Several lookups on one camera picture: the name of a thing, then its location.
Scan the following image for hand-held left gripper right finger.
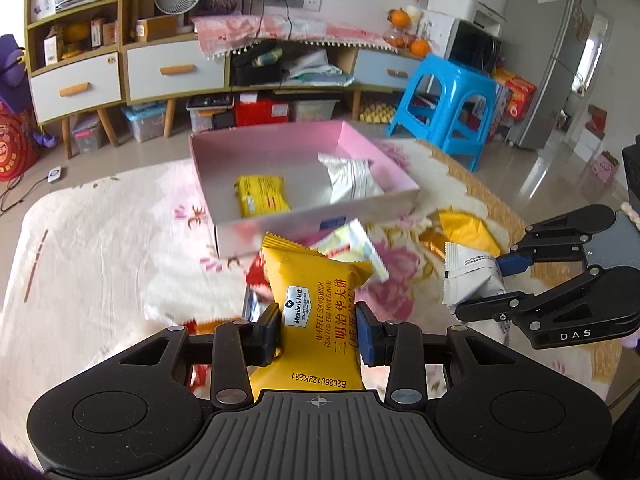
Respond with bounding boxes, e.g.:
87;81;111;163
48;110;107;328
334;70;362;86
354;300;522;407

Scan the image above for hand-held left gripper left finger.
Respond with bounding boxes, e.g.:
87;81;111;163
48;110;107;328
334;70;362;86
117;302;284;409

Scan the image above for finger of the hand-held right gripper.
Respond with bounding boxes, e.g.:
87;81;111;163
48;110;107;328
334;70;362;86
496;204;617;277
454;266;627;329

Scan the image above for white printed snack packet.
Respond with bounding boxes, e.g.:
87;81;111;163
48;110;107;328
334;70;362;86
317;152;385;205
442;241;506;317

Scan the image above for yellow waffle snack packet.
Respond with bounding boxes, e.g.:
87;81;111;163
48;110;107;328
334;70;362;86
261;232;375;401

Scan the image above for pink cardboard box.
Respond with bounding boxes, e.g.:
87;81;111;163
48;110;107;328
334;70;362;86
187;120;421;260

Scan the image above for orange yellow snack packet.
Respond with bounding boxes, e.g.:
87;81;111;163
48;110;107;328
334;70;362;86
419;208;502;258

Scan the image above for pale white snack packet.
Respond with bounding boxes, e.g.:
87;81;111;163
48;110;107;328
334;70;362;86
307;218;391;283

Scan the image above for cardboard boxes on floor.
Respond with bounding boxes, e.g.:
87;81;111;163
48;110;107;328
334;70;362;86
575;105;621;183

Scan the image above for red orange snack cartons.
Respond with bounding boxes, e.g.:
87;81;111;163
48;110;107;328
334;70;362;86
492;67;537;121

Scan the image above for silver refrigerator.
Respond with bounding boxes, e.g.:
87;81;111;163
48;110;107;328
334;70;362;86
510;0;613;151

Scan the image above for blue plastic stool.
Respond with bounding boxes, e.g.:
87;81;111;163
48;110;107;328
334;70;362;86
387;53;503;173

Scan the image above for yellow egg tray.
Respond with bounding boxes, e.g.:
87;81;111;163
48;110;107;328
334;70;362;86
360;102;393;123

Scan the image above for black microwave oven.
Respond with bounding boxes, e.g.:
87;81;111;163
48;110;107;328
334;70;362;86
447;20;502;73

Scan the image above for red box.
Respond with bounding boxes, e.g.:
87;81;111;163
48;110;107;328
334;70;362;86
234;97;291;128

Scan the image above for black lid storage bin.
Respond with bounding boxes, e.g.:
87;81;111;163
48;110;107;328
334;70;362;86
186;94;236;133

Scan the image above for pale blue cabinet drawer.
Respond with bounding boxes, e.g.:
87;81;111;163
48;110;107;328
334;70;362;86
125;40;226;103
29;57;123;123
352;50;421;88

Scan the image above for clear storage bin blue lid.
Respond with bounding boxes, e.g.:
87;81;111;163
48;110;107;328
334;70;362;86
122;102;168;143

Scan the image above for glass fruit bowl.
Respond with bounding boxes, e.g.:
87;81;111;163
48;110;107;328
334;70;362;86
382;27;416;49

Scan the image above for white printer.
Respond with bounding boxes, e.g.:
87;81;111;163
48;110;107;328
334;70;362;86
425;0;508;31

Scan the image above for pile of papers and cloth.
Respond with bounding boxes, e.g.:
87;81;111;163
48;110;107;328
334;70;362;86
287;50;356;86

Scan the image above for black bag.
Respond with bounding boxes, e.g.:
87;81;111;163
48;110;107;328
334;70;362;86
232;42;286;86

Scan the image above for pink floral cloth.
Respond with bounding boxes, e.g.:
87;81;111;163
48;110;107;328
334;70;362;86
192;12;401;58

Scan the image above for red printed bag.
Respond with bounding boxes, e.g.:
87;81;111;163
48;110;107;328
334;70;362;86
0;100;41;183

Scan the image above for wooden cabinet with drawers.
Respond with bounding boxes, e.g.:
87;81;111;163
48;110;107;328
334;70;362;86
22;0;426;161

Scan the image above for brown cardboard box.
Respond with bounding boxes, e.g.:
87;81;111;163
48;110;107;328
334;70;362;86
136;15;181;41

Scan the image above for small brown cardboard boxes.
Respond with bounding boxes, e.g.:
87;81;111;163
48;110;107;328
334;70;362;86
90;17;118;48

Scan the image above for orange round object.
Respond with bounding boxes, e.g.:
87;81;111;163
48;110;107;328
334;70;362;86
62;22;91;44

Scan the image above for white upright carton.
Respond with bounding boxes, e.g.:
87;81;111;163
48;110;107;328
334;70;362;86
42;27;66;66

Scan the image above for purple plush toy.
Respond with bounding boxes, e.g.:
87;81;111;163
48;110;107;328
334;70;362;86
0;34;31;111

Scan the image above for black power cable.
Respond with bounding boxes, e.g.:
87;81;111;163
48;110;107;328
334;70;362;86
252;0;296;43

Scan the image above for wall power socket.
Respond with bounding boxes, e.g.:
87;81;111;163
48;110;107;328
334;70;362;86
256;0;323;12

